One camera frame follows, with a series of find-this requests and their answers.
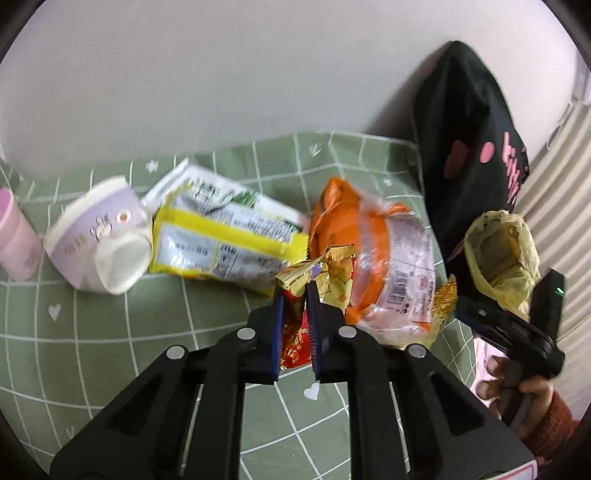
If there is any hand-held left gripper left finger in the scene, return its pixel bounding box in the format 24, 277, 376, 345
50, 281, 285, 480

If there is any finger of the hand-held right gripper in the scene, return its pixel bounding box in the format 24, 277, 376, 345
455, 295, 514, 347

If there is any yellow bin liner bag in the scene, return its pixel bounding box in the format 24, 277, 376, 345
463, 210, 541, 320

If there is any orange snack wrapper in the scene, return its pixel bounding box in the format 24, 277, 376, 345
308, 176, 437, 350

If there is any pink floral bedsheet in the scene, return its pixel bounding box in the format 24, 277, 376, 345
471, 337, 505, 398

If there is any yellow snack packet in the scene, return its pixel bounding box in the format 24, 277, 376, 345
141, 158, 311, 296

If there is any red gold candy wrapper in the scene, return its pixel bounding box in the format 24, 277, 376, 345
433, 274, 459, 334
274, 244, 359, 370

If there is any striped beige curtain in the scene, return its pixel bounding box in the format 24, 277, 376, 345
512, 65, 591, 416

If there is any person's right hand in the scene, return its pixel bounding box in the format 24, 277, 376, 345
475, 355, 556, 419

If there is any black bag pink print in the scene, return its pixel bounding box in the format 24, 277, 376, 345
409, 41, 531, 265

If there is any pink round canister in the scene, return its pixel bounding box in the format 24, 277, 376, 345
0, 187, 42, 281

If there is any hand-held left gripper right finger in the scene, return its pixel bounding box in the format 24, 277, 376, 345
305, 281, 537, 480

